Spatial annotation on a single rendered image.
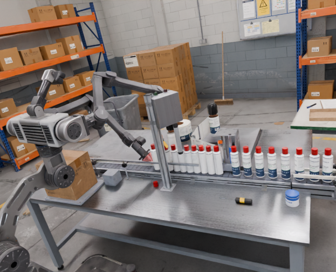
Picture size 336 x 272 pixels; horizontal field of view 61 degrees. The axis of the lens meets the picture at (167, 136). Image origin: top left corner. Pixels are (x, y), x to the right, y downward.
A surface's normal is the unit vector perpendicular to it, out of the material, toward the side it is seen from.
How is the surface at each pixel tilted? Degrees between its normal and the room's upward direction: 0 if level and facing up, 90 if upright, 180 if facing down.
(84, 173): 90
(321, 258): 0
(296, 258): 90
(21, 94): 90
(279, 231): 0
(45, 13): 90
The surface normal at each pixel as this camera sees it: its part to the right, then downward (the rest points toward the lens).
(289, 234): -0.18, -0.91
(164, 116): 0.49, 0.25
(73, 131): 0.83, 0.06
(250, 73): -0.53, 0.41
